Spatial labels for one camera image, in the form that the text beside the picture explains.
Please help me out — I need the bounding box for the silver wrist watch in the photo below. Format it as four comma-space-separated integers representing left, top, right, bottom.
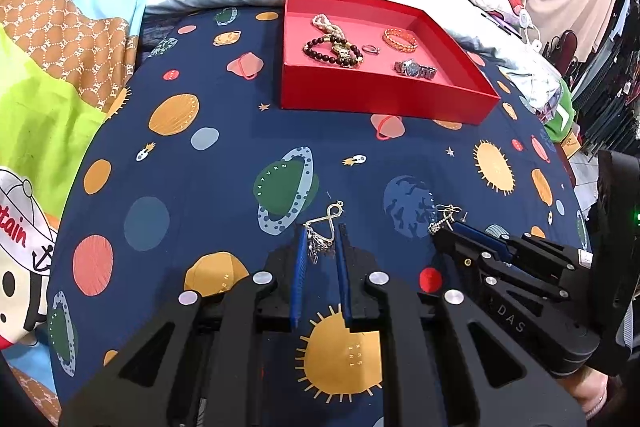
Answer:
393, 58, 437, 80

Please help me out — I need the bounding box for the row of hanging clothes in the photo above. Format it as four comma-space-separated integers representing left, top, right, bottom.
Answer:
575, 0, 640, 158

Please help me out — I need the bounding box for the dark bead bracelet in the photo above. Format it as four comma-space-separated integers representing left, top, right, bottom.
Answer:
302, 34, 363, 68

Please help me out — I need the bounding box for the brown cardboard box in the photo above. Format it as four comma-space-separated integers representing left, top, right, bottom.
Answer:
560, 132, 583, 158

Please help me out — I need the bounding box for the silver infinity pendant necklace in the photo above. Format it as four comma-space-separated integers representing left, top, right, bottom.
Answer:
304, 200, 346, 265

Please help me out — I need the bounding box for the cartoon monkey print blanket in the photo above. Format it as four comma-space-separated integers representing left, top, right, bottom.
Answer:
0, 0, 176, 427

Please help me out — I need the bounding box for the dark red chair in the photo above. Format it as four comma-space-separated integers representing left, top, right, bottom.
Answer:
542, 29, 583, 188

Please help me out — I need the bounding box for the red cardboard box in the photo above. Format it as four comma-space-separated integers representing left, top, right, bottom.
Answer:
280, 0, 501, 126

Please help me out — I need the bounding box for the person's right hand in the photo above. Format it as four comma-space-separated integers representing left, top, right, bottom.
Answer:
557, 364, 608, 420

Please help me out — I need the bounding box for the white pearl bracelet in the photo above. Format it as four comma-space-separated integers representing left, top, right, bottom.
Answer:
311, 13, 351, 42

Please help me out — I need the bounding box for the green garment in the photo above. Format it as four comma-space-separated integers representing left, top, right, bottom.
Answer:
542, 77, 576, 145

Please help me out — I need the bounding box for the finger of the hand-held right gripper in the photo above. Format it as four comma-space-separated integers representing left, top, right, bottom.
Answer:
431, 227, 507, 289
452, 219, 527, 264

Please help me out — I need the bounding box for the crumpled light grey quilt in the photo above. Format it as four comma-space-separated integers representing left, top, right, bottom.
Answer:
495, 52, 566, 110

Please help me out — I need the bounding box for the silver dangling earring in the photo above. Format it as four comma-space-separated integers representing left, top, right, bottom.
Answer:
427, 204, 463, 235

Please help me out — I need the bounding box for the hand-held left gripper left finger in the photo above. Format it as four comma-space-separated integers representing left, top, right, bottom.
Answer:
59, 226, 311, 427

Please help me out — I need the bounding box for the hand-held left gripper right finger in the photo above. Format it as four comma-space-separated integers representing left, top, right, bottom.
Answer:
335, 223, 588, 427

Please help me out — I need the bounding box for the navy planet print blanket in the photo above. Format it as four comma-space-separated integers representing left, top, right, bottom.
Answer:
47, 4, 593, 427

